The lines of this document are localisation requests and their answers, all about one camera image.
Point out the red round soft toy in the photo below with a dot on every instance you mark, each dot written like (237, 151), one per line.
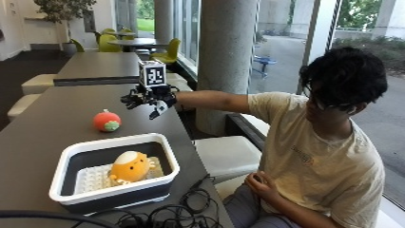
(107, 121)

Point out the white cube with black markers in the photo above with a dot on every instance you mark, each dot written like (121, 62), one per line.
(153, 74)

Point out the white cushioned stool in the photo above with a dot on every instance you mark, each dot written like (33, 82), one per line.
(39, 83)
(23, 106)
(229, 156)

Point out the long dark table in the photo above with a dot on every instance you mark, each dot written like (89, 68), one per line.
(99, 68)

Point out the green chair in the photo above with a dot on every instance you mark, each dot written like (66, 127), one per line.
(169, 52)
(107, 44)
(78, 46)

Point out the round dark table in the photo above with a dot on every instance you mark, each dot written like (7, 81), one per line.
(138, 42)

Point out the the person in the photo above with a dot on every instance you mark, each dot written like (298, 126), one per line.
(324, 152)

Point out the yellow and white soft toy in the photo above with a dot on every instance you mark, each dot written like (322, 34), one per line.
(131, 167)

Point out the grey concrete pillar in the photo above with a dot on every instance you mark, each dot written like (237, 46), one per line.
(226, 63)

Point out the white and grey plastic tub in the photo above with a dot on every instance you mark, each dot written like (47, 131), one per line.
(158, 177)

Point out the white drain tray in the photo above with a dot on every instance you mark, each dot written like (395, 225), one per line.
(93, 179)

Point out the black-framed glasses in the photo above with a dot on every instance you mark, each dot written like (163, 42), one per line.
(318, 100)

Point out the potted indoor tree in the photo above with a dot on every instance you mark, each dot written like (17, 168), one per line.
(63, 15)

